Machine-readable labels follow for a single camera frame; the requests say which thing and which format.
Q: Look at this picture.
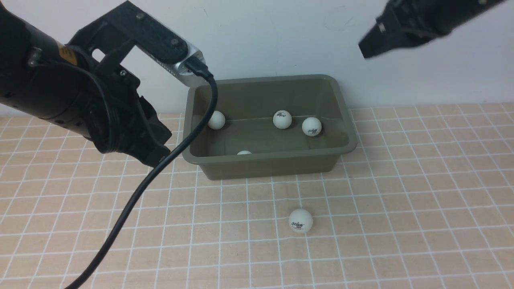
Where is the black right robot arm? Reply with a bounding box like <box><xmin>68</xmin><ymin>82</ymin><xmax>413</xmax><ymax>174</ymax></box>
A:
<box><xmin>359</xmin><ymin>0</ymin><xmax>503</xmax><ymax>59</ymax></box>

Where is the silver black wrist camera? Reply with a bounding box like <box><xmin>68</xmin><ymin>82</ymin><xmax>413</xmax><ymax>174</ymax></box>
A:
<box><xmin>69</xmin><ymin>1</ymin><xmax>212</xmax><ymax>88</ymax></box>

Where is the peach checkered tablecloth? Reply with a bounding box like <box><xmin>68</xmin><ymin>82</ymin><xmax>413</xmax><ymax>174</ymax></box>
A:
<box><xmin>0</xmin><ymin>104</ymin><xmax>514</xmax><ymax>289</ymax></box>

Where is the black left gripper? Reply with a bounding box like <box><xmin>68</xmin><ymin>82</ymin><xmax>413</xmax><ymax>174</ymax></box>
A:
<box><xmin>80</xmin><ymin>68</ymin><xmax>172</xmax><ymax>168</ymax></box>

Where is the olive green plastic bin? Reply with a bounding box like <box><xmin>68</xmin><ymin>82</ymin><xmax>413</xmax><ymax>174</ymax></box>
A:
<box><xmin>182</xmin><ymin>75</ymin><xmax>357</xmax><ymax>180</ymax></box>

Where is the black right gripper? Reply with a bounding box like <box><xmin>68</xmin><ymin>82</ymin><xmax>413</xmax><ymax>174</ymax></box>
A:
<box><xmin>359</xmin><ymin>0</ymin><xmax>442</xmax><ymax>59</ymax></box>

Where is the black camera cable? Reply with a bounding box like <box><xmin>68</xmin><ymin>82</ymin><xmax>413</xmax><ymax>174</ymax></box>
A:
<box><xmin>64</xmin><ymin>58</ymin><xmax>219</xmax><ymax>289</ymax></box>

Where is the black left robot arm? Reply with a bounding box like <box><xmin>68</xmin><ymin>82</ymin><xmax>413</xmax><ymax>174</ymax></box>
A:
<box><xmin>1</xmin><ymin>1</ymin><xmax>172</xmax><ymax>167</ymax></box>

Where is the white ping-pong ball black logo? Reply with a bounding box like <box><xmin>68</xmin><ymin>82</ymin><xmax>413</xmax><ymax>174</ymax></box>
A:
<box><xmin>288</xmin><ymin>208</ymin><xmax>314</xmax><ymax>234</ymax></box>

